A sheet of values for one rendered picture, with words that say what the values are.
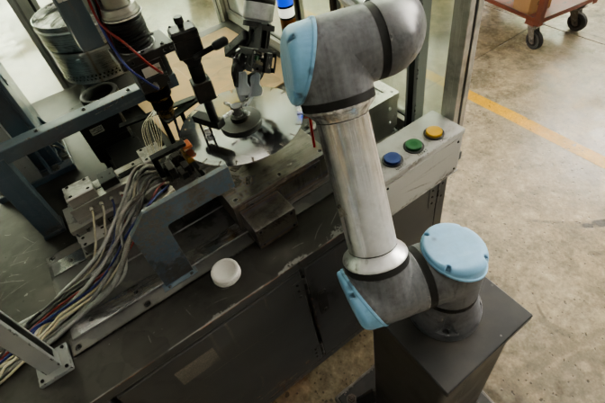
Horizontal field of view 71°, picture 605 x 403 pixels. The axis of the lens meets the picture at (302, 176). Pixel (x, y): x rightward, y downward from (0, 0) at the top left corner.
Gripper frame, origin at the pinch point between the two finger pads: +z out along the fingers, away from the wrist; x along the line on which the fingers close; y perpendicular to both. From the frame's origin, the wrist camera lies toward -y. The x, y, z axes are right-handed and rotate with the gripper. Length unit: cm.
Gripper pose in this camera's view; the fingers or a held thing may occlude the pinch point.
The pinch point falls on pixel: (244, 101)
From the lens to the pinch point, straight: 113.6
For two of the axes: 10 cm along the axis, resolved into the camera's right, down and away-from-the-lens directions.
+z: -1.5, 9.4, 3.1
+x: 7.8, -0.8, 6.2
